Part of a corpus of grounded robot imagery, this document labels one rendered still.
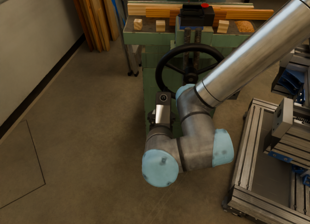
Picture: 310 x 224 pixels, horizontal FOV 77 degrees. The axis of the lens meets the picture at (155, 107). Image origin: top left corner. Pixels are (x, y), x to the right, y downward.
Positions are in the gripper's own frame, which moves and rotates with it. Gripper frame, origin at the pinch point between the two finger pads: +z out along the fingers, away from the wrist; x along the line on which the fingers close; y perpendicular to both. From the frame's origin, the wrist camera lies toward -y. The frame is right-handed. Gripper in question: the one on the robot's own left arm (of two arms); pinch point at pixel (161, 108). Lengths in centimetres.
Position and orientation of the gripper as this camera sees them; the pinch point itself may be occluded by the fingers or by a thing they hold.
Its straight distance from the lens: 71.5
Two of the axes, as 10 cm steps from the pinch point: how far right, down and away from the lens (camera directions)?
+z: 0.4, -3.1, 9.5
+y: -0.2, 9.5, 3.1
